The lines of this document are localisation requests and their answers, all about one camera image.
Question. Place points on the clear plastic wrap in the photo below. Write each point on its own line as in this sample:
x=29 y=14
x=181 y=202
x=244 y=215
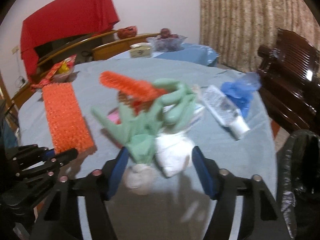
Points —
x=172 y=150

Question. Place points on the light wooden bench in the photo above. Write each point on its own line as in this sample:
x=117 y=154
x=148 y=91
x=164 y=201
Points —
x=112 y=47

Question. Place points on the blue plastic sheet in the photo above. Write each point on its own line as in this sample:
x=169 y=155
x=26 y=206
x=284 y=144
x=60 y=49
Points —
x=195 y=52

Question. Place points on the blue plastic glove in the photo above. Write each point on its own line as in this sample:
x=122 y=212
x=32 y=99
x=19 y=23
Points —
x=237 y=90

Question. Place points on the glass fruit bowl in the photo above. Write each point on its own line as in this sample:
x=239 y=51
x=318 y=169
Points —
x=167 y=45

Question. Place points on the white paper ball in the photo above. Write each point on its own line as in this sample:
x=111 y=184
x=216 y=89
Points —
x=138 y=180

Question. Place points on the orange mesh sheet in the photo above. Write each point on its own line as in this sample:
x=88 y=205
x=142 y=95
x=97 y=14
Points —
x=125 y=83

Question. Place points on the tissue box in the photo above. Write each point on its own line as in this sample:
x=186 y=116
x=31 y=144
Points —
x=140 y=51

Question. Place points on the red and yellow gift bag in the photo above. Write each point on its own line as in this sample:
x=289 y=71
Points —
x=61 y=70

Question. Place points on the orange knitted cloth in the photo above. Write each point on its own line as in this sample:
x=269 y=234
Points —
x=65 y=120

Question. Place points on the pink plastic item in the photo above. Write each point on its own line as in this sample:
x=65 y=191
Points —
x=114 y=116

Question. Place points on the red cloth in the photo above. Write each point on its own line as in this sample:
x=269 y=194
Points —
x=65 y=15

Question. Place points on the light blue tablecloth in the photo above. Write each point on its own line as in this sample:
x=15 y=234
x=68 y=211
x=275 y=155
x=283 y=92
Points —
x=155 y=66

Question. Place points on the green rubber glove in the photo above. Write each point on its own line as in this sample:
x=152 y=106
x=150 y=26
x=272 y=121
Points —
x=175 y=105

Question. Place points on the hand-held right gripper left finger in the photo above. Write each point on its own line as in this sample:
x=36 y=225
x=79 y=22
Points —
x=117 y=173

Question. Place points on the red fruit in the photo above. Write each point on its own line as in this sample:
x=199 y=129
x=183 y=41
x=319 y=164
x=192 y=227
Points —
x=166 y=33

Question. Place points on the dark wooden slatted armchair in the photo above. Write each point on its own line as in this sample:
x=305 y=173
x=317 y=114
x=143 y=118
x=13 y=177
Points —
x=290 y=85

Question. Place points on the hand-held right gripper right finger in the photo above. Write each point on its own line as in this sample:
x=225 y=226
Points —
x=203 y=173

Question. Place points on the beige patterned curtain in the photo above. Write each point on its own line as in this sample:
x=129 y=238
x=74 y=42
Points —
x=245 y=17

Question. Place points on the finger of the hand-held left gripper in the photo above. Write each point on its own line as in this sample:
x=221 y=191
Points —
x=30 y=152
x=65 y=156

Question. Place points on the trash bin with black bag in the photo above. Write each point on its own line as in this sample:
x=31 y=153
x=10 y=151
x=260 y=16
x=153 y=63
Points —
x=302 y=180

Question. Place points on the red basket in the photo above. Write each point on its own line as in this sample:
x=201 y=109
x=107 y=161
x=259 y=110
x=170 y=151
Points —
x=127 y=32

